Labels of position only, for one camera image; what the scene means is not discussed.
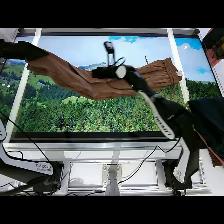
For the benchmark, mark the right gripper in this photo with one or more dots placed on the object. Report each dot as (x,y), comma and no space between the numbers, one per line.
(103,72)

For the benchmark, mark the brown long-sleeved shirt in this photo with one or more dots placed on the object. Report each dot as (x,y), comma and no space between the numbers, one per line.
(100,85)

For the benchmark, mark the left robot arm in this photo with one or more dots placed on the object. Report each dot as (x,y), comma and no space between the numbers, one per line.
(20,166)

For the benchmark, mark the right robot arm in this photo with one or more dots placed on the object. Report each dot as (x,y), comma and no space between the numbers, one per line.
(173,116)

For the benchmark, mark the silver frame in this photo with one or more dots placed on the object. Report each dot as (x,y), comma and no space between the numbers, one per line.
(113,146)

